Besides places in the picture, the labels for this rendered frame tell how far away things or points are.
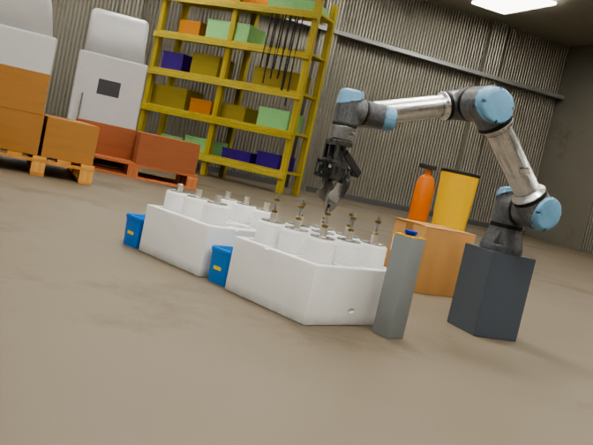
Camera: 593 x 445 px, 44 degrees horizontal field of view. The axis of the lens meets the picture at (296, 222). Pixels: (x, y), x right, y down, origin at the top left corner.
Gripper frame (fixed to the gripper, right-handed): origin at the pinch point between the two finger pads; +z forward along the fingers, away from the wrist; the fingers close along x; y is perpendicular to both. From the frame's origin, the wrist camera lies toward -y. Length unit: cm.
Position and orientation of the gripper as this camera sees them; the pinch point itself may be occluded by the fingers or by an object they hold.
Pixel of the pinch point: (330, 207)
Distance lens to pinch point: 223.1
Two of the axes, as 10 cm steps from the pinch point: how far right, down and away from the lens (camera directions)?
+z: -2.1, 9.7, 0.8
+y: -6.1, -0.7, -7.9
